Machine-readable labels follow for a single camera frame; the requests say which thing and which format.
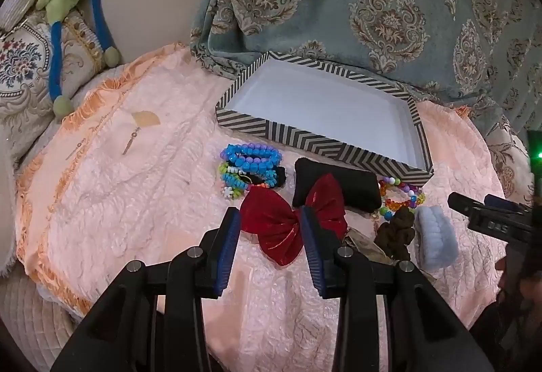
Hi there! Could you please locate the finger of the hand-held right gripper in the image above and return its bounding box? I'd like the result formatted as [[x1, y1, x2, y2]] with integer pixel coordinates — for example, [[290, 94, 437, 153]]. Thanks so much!
[[484, 193, 532, 214], [448, 192, 535, 245]]

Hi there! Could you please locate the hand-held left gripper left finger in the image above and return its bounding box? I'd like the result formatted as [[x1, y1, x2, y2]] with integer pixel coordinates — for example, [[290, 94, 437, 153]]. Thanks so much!
[[51, 207, 242, 372]]

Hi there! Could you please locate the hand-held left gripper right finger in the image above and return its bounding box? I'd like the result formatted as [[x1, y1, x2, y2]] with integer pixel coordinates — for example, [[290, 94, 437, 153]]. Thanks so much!
[[298, 206, 496, 372]]

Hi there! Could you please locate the white fluffy hair scrunchie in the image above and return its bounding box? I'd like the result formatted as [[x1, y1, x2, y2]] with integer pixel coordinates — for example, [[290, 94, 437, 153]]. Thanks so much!
[[413, 205, 459, 271]]

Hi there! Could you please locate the red shiny hair bow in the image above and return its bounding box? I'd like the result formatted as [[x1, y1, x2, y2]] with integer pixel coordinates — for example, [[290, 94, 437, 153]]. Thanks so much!
[[239, 173, 349, 267]]

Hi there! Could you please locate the multicolour star bead bracelet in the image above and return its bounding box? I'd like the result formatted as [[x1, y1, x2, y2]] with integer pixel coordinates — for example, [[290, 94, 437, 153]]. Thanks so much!
[[222, 175, 272, 200]]

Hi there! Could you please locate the green chip bead bracelet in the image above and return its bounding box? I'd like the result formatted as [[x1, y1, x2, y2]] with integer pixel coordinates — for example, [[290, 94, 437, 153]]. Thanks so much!
[[218, 162, 250, 197]]

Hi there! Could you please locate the black small cushion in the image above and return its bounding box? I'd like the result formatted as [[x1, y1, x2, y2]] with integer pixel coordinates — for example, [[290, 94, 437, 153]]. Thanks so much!
[[293, 157, 382, 214]]

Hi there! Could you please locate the brown hair scrunchie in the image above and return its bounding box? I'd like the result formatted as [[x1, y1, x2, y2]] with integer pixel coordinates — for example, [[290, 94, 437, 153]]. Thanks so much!
[[375, 209, 416, 262]]

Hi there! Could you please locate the pastel round bead bracelet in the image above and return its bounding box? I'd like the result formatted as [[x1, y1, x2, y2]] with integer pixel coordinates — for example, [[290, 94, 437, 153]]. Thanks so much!
[[379, 176, 424, 203]]

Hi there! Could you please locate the blue bead bracelet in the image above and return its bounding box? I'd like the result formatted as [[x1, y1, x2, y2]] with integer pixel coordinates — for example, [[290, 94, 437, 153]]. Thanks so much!
[[220, 143, 284, 172]]

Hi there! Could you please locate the striped shallow box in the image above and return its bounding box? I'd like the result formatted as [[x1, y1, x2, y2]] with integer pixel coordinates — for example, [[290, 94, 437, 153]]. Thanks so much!
[[215, 51, 435, 187]]

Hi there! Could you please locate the beige damask cushion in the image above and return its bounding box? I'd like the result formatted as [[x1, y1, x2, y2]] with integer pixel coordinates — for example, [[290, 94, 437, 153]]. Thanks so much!
[[457, 101, 536, 207]]

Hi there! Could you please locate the earring on clear card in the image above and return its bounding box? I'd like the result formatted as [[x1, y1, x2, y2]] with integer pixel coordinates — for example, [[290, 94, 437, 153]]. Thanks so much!
[[342, 215, 394, 267]]

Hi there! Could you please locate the black hair scrunchie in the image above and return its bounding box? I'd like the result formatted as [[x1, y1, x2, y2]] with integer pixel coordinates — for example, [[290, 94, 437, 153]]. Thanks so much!
[[239, 167, 289, 189]]

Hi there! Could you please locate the peach fringed blanket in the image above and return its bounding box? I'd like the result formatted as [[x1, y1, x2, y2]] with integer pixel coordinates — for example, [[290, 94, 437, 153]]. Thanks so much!
[[16, 43, 515, 372]]

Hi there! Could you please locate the tan paper card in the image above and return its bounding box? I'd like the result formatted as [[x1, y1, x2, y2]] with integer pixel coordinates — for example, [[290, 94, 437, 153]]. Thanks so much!
[[131, 110, 162, 130]]

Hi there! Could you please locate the cream quilted mat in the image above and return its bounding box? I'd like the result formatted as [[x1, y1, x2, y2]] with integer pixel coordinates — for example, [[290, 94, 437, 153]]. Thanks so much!
[[0, 266, 79, 372]]

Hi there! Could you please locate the floral embroidered cushion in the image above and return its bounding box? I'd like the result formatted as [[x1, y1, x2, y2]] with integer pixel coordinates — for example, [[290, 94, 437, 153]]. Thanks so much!
[[0, 10, 106, 163]]

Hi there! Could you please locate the orange multicolour bead bracelet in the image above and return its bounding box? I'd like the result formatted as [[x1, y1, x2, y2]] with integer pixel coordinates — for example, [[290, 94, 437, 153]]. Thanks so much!
[[380, 190, 426, 219]]

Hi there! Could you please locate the purple bead bracelet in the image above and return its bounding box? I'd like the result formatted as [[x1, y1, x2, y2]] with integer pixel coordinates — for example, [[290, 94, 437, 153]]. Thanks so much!
[[232, 143, 284, 170]]

